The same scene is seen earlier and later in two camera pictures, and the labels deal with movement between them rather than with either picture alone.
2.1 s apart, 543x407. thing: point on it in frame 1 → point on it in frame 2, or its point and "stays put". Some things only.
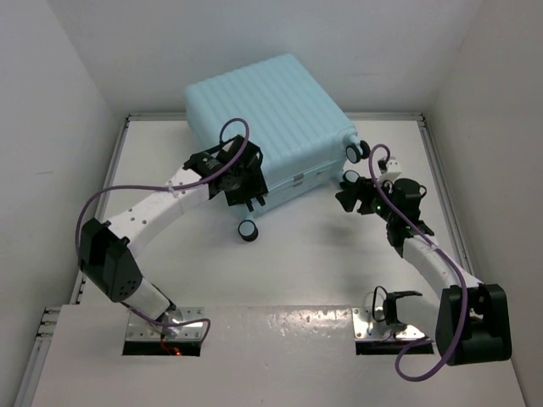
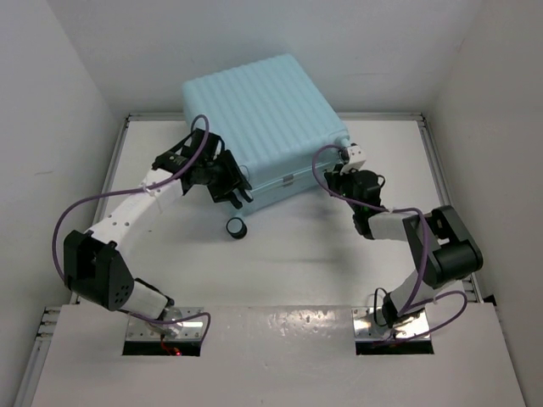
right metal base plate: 369,325 stays put
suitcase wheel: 248,231 → 237,228
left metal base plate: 140,327 stays put
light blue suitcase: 299,136 stays put
